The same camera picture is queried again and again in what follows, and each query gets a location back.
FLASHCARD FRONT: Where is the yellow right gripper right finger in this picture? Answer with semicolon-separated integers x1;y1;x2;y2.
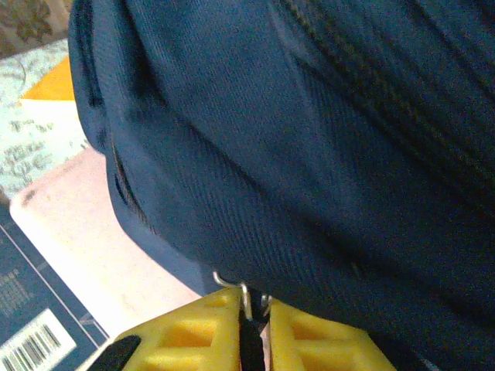
269;300;398;371

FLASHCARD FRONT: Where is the yellow book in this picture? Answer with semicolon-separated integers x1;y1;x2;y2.
19;56;78;102

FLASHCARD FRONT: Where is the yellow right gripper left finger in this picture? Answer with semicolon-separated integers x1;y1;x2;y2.
90;286;244;371

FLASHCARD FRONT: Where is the pink pencil case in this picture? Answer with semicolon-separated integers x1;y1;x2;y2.
9;148;204;339

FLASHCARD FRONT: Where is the floral tablecloth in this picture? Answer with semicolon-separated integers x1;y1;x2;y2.
0;38;92;198

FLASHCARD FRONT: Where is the dark blue book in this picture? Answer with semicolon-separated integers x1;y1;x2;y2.
0;204;111;371

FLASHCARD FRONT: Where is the navy blue backpack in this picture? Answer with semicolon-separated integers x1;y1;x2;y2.
67;0;495;371

